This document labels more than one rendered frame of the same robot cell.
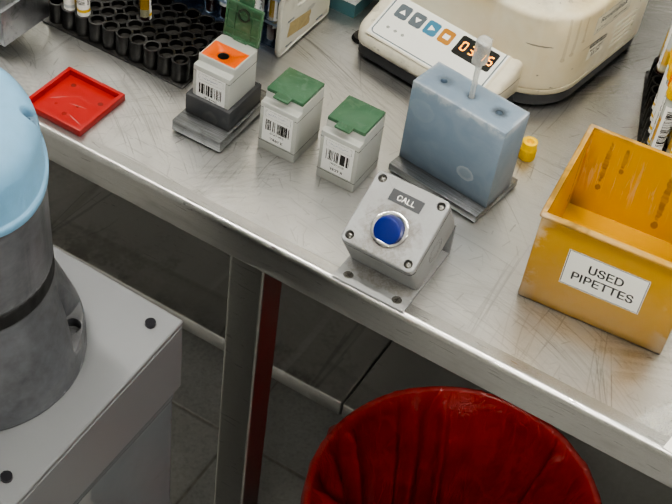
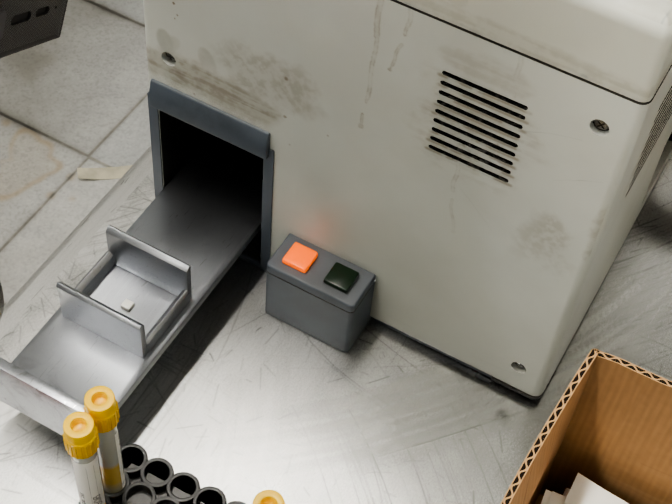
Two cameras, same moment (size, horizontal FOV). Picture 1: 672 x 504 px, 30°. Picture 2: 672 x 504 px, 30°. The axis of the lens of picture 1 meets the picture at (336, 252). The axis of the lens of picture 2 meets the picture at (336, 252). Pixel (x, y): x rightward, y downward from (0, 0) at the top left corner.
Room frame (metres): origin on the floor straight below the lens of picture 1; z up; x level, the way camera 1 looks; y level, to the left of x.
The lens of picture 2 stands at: (1.12, -0.01, 1.52)
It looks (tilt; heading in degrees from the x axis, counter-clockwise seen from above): 52 degrees down; 90
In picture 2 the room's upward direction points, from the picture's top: 6 degrees clockwise
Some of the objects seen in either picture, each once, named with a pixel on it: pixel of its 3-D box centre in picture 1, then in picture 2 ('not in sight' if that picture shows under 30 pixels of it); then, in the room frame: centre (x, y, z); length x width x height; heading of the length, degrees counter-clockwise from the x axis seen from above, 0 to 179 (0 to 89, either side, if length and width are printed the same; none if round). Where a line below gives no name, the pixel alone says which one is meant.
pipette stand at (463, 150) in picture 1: (461, 139); not in sight; (0.88, -0.10, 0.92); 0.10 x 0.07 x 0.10; 57
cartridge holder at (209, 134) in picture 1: (223, 103); not in sight; (0.92, 0.13, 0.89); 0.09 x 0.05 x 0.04; 156
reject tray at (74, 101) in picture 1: (74, 100); not in sight; (0.90, 0.27, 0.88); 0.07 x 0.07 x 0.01; 65
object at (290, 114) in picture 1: (291, 114); not in sight; (0.90, 0.06, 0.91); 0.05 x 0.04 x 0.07; 155
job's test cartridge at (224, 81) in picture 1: (224, 80); not in sight; (0.92, 0.13, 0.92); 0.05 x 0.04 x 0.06; 156
